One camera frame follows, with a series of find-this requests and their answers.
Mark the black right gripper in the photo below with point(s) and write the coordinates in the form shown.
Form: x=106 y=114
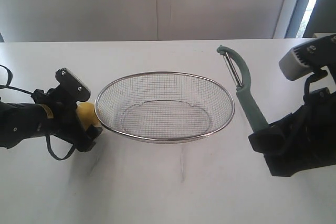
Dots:
x=305 y=141

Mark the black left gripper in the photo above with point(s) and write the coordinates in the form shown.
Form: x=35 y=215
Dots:
x=60 y=120

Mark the teal vegetable peeler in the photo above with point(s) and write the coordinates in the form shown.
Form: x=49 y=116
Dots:
x=241 y=75

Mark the yellow lemon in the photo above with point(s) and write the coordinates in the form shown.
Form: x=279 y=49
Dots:
x=87 y=116

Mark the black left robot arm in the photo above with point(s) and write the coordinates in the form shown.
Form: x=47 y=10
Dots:
x=18 y=122

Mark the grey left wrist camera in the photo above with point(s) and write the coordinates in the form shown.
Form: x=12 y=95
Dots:
x=72 y=85

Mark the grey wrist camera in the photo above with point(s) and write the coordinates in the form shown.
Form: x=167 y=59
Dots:
x=309 y=57
x=72 y=85

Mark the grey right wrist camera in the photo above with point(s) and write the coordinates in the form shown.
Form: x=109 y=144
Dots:
x=309 y=57

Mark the metal wire mesh basket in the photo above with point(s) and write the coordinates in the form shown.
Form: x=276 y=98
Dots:
x=164 y=107

